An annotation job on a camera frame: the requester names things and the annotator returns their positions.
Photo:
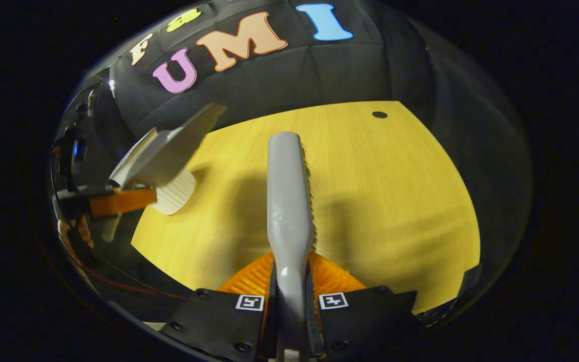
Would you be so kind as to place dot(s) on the white ribbed garbage bin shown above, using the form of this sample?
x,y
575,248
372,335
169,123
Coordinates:
x,y
176,193

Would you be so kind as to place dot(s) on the grey plastic dustpan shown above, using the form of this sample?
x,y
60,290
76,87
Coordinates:
x,y
169,151

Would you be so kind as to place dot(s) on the small grey broom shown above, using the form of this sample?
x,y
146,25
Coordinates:
x,y
289,201

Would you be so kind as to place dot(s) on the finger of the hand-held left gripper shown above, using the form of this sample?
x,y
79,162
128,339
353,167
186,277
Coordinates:
x,y
123,201

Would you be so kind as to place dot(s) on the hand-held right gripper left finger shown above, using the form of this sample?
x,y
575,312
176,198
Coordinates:
x,y
219,322

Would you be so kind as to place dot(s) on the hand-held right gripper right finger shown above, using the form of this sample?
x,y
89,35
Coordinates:
x,y
365,317

